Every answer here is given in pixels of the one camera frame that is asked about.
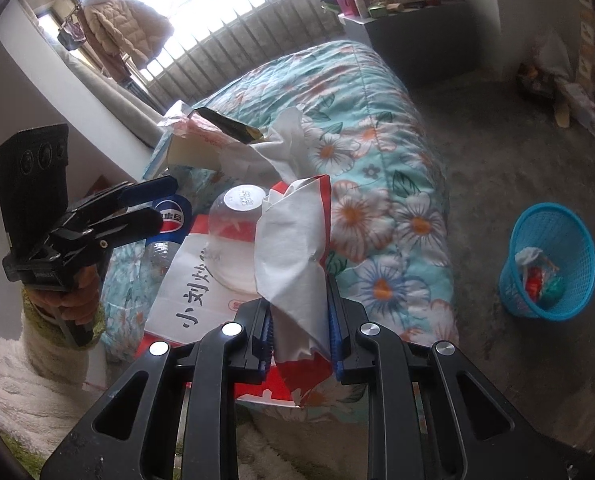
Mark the person left hand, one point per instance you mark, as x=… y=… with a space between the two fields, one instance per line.
x=79 y=306

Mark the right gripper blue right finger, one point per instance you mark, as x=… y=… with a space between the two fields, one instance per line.
x=336 y=334

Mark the white tissue paper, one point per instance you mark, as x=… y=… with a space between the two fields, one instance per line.
x=290 y=251

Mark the blue plastic waste basket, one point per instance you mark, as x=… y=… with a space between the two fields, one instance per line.
x=550 y=269

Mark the beige puffer jacket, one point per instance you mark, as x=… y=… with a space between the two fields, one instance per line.
x=128 y=27

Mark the floral turquoise bed quilt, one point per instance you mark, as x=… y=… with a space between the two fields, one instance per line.
x=389 y=208

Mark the red white paper bag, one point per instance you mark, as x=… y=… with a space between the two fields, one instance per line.
x=190 y=302

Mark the white blue carton box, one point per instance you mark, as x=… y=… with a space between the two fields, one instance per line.
x=197 y=139

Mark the dark grey cabinet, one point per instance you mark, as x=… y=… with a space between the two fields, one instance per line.
x=421 y=46

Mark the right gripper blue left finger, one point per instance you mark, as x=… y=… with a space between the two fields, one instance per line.
x=266 y=339

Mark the clear Pepsi plastic bottle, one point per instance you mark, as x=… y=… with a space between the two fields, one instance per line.
x=176 y=214

